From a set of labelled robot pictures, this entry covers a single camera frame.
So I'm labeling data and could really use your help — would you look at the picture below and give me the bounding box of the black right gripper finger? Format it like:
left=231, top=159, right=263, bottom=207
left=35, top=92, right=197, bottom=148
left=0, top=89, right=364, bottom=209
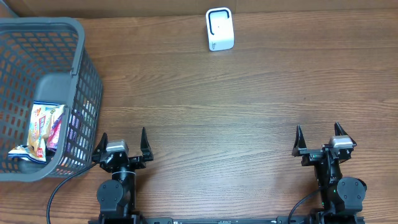
left=334, top=122, right=357, bottom=146
left=292, top=125, right=307, bottom=156

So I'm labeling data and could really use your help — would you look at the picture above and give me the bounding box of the dark grey plastic basket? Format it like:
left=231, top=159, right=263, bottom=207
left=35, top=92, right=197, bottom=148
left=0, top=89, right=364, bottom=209
left=1, top=17, right=103, bottom=182

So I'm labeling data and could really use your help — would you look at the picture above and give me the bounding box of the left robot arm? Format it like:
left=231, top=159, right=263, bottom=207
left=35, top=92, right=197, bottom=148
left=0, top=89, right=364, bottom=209
left=91, top=128, right=154, bottom=224

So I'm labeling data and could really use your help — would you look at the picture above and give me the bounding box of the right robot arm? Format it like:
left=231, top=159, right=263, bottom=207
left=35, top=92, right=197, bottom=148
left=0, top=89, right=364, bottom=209
left=287, top=122, right=367, bottom=223

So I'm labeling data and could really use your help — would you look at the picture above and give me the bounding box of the white barcode scanner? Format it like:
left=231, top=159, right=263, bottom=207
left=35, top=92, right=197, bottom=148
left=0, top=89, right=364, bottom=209
left=205, top=7, right=234, bottom=52

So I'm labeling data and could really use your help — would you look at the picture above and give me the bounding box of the red purple pad packet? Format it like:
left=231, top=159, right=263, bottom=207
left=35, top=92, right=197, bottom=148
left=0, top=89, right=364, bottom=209
left=46, top=105, right=64, bottom=152

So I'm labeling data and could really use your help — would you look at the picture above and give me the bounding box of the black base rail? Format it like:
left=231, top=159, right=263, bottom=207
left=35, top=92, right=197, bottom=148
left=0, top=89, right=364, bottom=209
left=86, top=215, right=366, bottom=224

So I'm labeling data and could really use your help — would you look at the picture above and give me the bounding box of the yellow snack packet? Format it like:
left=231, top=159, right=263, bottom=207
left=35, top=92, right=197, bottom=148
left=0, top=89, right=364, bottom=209
left=8, top=101, right=65, bottom=164

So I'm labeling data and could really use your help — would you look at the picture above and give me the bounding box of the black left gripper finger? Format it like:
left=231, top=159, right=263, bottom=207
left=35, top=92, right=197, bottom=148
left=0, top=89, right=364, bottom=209
left=141, top=127, right=154, bottom=162
left=91, top=133, right=108, bottom=162

